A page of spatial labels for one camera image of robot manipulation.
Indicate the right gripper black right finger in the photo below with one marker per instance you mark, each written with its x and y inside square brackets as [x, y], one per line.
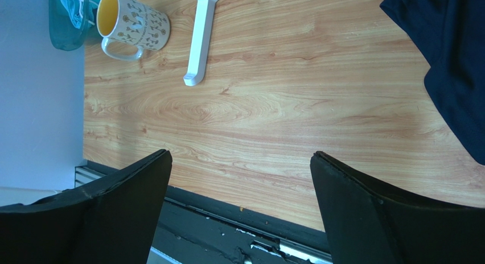
[367, 220]

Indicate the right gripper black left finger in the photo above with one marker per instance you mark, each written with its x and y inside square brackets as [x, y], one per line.
[109, 220]

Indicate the light blue shorts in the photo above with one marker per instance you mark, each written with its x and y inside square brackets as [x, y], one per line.
[79, 9]

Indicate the navy blue shorts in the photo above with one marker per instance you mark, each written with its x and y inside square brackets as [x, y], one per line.
[450, 36]

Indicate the teal plastic basket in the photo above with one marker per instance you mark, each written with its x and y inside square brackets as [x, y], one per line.
[63, 35]

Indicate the white floral mug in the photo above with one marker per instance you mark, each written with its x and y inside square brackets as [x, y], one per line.
[132, 23]

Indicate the silver clothes rack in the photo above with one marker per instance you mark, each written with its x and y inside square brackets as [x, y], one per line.
[201, 36]

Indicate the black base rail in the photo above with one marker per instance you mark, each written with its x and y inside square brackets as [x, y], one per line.
[196, 229]

